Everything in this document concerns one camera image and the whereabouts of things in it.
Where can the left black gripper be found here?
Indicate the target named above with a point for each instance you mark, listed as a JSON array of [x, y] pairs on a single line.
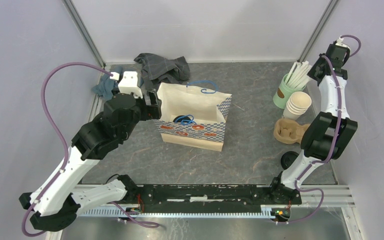
[[153, 111]]

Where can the printed paper takeout bag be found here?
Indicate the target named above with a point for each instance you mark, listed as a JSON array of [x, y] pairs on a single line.
[[209, 107]]

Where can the black plastic cup lid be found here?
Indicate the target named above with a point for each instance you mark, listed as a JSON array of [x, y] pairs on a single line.
[[184, 119]]

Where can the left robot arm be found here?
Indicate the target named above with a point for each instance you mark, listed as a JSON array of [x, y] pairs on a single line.
[[55, 205]]

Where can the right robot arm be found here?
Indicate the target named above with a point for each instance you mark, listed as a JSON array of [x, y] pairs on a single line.
[[330, 131]]

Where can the dark grey cloth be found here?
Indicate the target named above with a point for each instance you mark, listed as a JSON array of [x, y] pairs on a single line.
[[157, 69]]

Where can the teal crumpled cloth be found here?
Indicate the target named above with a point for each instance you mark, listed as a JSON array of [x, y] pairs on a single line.
[[104, 87]]

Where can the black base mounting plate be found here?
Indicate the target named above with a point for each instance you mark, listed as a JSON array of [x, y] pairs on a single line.
[[207, 198]]

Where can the green straw holder cup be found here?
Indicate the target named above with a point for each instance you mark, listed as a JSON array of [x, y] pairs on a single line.
[[283, 93]]

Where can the brown cardboard cup carrier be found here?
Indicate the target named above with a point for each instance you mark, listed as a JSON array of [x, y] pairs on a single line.
[[288, 131]]

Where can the black plastic lid on table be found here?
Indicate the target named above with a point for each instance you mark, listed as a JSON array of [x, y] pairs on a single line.
[[287, 159]]

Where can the stack of paper cups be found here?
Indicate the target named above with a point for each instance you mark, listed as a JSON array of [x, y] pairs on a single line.
[[297, 104]]

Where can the white wrapped straws bundle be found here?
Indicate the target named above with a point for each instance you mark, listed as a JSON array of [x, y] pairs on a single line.
[[297, 77]]

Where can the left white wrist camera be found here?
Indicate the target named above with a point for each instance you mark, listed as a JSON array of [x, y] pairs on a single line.
[[129, 83]]

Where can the aluminium cable rail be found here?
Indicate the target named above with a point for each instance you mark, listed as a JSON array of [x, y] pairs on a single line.
[[112, 211]]

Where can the right corner metal post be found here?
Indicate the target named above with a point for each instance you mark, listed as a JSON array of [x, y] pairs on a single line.
[[330, 8]]

